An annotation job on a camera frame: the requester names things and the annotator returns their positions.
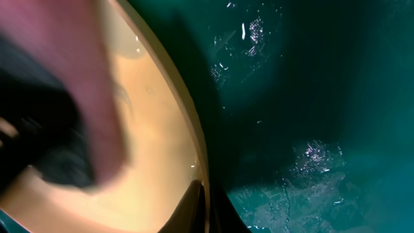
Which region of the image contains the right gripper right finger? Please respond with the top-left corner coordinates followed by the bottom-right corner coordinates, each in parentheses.
top-left (210, 185), bottom-right (250, 233)

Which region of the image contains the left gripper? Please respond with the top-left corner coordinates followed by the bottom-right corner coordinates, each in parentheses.
top-left (0, 74), bottom-right (82, 195)

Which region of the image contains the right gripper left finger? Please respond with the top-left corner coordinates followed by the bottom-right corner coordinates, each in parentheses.
top-left (158, 180), bottom-right (206, 233)

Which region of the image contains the yellow plate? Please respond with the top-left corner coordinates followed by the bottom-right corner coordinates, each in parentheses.
top-left (1, 1), bottom-right (210, 232)

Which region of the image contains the green and orange sponge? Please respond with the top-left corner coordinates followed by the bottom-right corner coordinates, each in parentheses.
top-left (1, 0), bottom-right (126, 183)

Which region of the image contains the teal tray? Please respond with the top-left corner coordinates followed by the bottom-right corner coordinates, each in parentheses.
top-left (0, 0), bottom-right (414, 233)

